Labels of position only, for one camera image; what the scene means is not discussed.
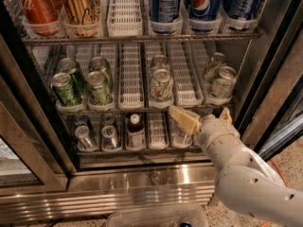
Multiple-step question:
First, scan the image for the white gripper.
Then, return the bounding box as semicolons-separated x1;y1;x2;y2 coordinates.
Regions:
169;105;240;151

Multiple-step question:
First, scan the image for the white green 7up can front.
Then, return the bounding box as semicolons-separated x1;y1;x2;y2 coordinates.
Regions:
209;66;237;99

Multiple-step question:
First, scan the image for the white green 7up can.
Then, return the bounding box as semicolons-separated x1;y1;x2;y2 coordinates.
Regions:
203;52;226;82
209;66;237;99

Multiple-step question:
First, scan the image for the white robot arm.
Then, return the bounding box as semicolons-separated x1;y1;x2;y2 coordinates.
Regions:
169;106;303;227

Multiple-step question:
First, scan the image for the white diet soda can front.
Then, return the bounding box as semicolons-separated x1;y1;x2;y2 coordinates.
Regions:
151;69;173;103

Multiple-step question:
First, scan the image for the white diet soda can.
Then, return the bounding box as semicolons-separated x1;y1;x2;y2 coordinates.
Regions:
150;54;170;72
151;69;173;103

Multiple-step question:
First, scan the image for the white green 7up can rear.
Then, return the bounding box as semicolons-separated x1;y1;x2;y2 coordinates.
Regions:
203;52;226;82

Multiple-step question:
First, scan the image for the fridge glass door right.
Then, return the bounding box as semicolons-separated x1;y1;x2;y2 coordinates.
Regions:
242;30;303;161

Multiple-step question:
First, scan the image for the white diet soda can rear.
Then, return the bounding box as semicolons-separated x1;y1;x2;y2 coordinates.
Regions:
150;54;170;72

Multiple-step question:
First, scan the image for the empty white shelf tray middle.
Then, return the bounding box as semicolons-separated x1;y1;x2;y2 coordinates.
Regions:
118;44;144;110

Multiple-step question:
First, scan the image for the silver can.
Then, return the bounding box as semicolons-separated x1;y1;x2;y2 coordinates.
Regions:
74;114;93;130
101;125;120;151
75;126;98;151
101;113;116;127

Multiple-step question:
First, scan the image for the green soda can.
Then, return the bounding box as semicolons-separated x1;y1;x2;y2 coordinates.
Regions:
86;71;113;106
58;58;85;94
50;73;82;107
89;57;113;90

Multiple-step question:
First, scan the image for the blue pepsi can middle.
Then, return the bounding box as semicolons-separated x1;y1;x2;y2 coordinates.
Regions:
189;0;221;32

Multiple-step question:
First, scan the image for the blue pepsi can left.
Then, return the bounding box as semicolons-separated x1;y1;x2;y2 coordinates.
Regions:
149;0;181;34

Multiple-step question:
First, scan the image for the silver can rear left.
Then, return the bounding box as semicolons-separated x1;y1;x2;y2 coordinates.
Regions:
74;114;93;130

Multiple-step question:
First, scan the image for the silver can front left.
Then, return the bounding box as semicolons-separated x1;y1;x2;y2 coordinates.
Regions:
75;126;98;151

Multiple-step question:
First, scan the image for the stainless steel fridge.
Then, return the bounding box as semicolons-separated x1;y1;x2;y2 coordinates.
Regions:
0;0;303;223

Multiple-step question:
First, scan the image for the green soda can rear left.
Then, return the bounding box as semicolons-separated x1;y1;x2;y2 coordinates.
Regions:
58;58;85;94

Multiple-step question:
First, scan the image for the green soda can front left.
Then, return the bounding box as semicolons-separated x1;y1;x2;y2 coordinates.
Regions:
50;73;82;107

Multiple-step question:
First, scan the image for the gold soda can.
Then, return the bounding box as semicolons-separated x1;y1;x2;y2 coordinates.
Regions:
62;0;101;38

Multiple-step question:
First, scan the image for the red coca-cola can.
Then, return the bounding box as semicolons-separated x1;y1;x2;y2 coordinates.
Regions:
18;0;62;36

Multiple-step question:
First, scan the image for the empty white tray bottom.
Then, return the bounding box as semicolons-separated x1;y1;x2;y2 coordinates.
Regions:
148;113;169;149

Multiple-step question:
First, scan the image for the empty white tray middle right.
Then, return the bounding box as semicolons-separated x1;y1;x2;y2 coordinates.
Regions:
167;42;204;107

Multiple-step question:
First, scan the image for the dark juice bottle white cap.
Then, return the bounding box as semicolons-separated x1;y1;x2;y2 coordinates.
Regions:
127;113;146;150

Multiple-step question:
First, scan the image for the clear plastic bin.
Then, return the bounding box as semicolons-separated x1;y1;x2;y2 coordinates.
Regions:
106;204;209;227

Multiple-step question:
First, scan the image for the orange cable on floor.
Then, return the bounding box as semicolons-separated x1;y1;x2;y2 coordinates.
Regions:
258;158;290;227

